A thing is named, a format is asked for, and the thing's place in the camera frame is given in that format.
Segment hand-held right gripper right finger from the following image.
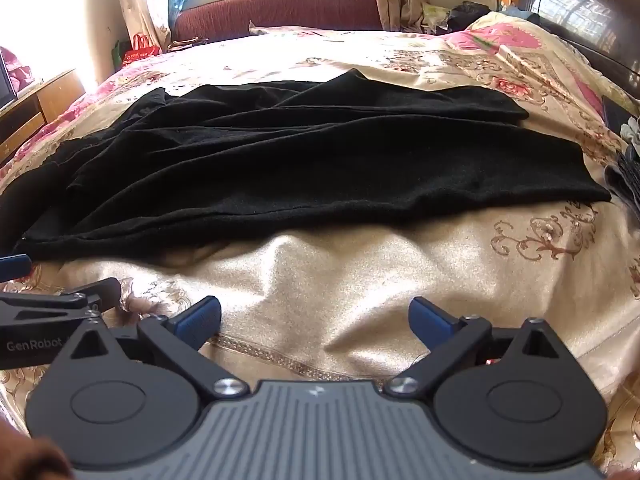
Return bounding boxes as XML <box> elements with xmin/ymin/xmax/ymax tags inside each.
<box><xmin>384</xmin><ymin>296</ymin><xmax>573</xmax><ymax>401</ymax></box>

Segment dark wooden headboard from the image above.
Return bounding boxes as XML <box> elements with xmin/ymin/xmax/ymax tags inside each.
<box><xmin>520</xmin><ymin>0</ymin><xmax>640</xmax><ymax>108</ymax></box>

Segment floral bedspread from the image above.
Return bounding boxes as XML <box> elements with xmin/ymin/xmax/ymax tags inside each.
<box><xmin>0</xmin><ymin>10</ymin><xmax>640</xmax><ymax>480</ymax></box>

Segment folded green-grey clothes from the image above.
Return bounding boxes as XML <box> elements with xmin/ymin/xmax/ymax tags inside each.
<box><xmin>619</xmin><ymin>117</ymin><xmax>640</xmax><ymax>152</ymax></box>

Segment wooden cabinet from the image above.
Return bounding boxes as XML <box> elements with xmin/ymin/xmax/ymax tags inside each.
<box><xmin>0</xmin><ymin>67</ymin><xmax>87</xmax><ymax>163</ymax></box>

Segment black pants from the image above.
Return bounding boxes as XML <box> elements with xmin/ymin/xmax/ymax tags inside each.
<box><xmin>0</xmin><ymin>67</ymin><xmax>613</xmax><ymax>262</ymax></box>

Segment dark clothes pile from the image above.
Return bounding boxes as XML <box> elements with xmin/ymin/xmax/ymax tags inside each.
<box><xmin>604</xmin><ymin>149</ymin><xmax>640</xmax><ymax>200</ymax></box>
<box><xmin>446</xmin><ymin>2</ymin><xmax>494</xmax><ymax>37</ymax></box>

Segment pale plastic bag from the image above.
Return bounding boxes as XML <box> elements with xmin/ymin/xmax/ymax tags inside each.
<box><xmin>421</xmin><ymin>2</ymin><xmax>452</xmax><ymax>29</ymax></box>

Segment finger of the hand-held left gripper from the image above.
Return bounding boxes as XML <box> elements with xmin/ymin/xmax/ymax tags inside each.
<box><xmin>0</xmin><ymin>255</ymin><xmax>32</xmax><ymax>283</ymax></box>
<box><xmin>0</xmin><ymin>278</ymin><xmax>122</xmax><ymax>326</ymax></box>

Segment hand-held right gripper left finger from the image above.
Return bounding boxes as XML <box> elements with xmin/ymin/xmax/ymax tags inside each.
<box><xmin>65</xmin><ymin>296</ymin><xmax>251</xmax><ymax>401</ymax></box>

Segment red bag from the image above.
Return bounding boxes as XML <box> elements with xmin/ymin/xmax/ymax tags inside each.
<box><xmin>122</xmin><ymin>33</ymin><xmax>162</xmax><ymax>64</ymax></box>

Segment dark flat case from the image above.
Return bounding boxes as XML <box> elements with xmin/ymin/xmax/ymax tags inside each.
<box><xmin>601</xmin><ymin>95</ymin><xmax>637</xmax><ymax>132</ymax></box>

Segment maroon sofa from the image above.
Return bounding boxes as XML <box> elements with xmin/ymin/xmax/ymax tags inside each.
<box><xmin>172</xmin><ymin>0</ymin><xmax>383</xmax><ymax>45</ymax></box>

